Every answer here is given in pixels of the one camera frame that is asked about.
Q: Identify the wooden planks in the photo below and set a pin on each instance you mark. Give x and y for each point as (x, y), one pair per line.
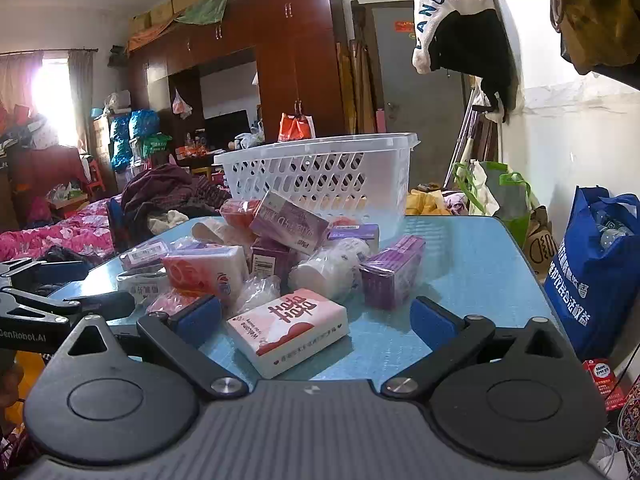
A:
(357, 90)

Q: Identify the purple striped box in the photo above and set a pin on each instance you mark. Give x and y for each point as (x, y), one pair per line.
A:
(392, 272)

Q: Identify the white plastic basket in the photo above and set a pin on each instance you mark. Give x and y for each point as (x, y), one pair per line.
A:
(320, 175)

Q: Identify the red white tissue pack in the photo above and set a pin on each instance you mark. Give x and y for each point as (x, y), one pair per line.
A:
(205, 272)

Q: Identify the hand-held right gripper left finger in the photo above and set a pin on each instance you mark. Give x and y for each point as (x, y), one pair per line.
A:
(197, 320)

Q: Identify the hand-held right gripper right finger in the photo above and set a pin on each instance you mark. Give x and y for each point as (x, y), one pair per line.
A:
(432, 322)

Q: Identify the grey curtain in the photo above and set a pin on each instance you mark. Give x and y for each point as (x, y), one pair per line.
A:
(81, 95)

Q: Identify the pink curtain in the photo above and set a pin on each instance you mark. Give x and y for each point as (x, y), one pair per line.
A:
(17, 82)

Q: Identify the beige wrapped roll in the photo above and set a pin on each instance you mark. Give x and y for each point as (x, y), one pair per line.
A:
(215, 232)

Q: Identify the red carton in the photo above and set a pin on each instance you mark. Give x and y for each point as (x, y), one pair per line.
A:
(605, 382)

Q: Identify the clear plastic wrapped packet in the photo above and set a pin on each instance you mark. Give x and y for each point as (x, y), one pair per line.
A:
(257, 296)

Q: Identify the red plastic stool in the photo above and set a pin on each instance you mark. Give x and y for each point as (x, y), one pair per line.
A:
(94, 175)

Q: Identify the camouflage hanging bag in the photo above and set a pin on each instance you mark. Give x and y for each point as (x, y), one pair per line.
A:
(600, 15)

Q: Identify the brown wooden wardrobe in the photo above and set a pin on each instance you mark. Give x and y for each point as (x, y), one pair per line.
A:
(300, 50)

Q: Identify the white printed tissue packet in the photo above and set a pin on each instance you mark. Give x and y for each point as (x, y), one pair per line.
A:
(142, 286)

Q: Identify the green cloth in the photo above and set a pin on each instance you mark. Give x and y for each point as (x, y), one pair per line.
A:
(205, 7)

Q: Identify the pink floral bedding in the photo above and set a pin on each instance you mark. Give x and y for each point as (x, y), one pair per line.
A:
(65, 232)

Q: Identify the metal poles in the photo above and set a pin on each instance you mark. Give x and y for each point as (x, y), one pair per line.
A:
(467, 130)

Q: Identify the purple flat packet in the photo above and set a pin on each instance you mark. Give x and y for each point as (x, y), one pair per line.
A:
(145, 254)

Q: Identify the red plastic packet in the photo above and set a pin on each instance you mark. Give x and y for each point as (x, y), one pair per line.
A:
(239, 214)

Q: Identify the orange white plastic bag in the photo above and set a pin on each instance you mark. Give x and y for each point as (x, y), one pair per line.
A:
(295, 129)

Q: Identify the brown paper bag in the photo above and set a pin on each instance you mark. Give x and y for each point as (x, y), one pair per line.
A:
(542, 245)

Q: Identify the light purple box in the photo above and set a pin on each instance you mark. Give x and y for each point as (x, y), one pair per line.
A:
(352, 232)

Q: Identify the dark purple box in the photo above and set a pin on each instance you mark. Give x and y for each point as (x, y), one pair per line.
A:
(270, 260)

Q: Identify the white hanging plastic bag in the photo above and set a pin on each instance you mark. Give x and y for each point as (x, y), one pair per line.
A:
(181, 105)

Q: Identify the dark purple clothes pile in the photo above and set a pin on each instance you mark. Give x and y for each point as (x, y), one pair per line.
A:
(165, 187)

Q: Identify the small cardboard box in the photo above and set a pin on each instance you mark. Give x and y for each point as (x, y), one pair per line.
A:
(161, 12)

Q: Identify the yellow blanket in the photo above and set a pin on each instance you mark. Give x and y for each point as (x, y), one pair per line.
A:
(427, 202)

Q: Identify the blue shopping bag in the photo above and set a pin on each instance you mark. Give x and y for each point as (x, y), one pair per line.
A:
(595, 285)

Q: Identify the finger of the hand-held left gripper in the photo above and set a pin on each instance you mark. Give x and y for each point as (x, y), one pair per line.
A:
(20, 266)
(102, 303)

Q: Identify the grey door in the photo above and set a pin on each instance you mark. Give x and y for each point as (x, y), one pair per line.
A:
(405, 125)

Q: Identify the pink wrapped packet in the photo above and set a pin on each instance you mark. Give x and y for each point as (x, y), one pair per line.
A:
(167, 302)

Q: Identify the green white tote bag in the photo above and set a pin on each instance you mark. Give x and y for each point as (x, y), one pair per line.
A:
(510, 200)

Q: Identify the black television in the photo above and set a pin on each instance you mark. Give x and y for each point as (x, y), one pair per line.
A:
(227, 130)

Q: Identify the magenta cardboard box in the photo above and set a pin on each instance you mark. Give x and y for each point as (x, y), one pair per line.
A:
(292, 220)

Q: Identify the white pink lettered tissue pack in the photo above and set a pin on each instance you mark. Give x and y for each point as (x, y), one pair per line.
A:
(290, 332)

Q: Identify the blue plastic bags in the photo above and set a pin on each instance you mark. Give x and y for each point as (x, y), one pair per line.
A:
(132, 132)

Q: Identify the plastic white roll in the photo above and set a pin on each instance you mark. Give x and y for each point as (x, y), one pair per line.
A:
(327, 270)

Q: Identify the green printed package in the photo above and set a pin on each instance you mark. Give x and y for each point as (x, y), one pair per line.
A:
(157, 146)

